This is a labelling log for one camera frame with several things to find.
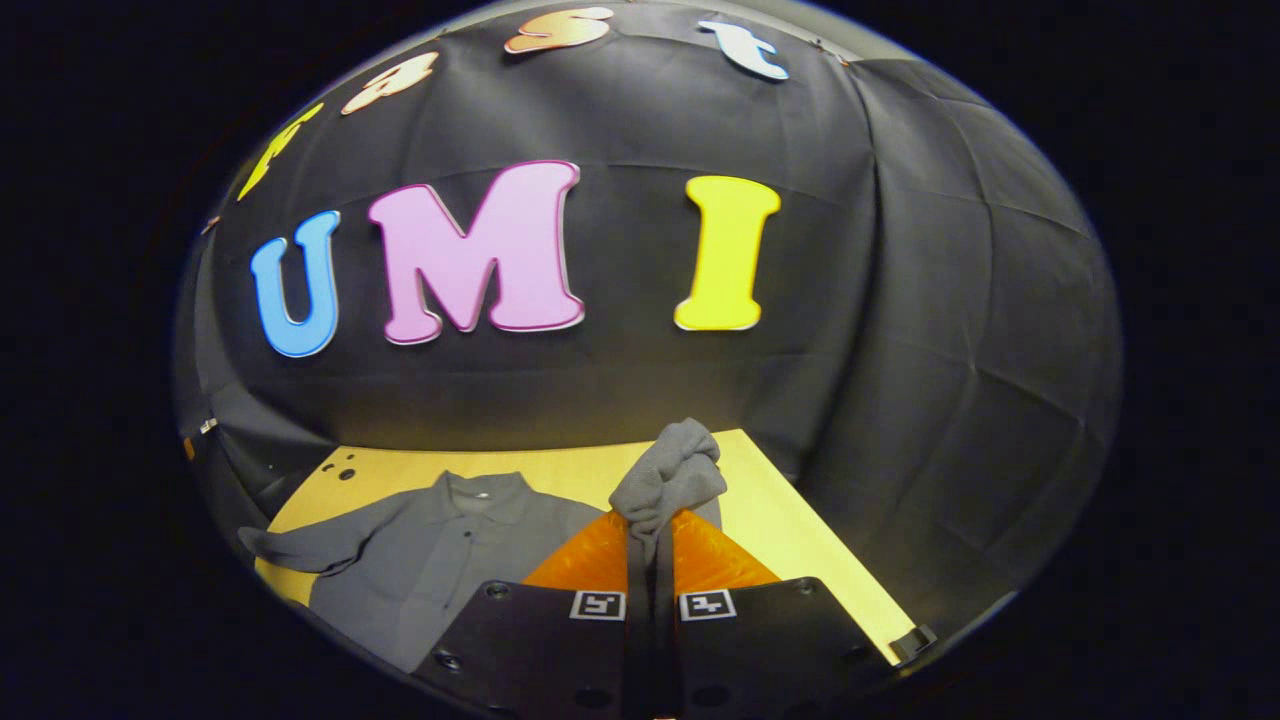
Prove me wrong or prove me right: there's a grey collared shirt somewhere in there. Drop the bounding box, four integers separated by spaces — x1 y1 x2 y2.
238 418 729 673

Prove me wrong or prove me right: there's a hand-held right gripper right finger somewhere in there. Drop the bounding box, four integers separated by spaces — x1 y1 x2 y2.
655 508 896 720

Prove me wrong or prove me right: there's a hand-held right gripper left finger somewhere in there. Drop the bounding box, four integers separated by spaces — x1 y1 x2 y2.
415 510 641 720

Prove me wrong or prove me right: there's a table edge clamp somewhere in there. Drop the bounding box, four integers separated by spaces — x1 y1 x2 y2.
889 624 939 668

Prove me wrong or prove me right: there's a black backdrop cloth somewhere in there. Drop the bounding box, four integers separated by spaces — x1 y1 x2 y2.
172 0 1123 641

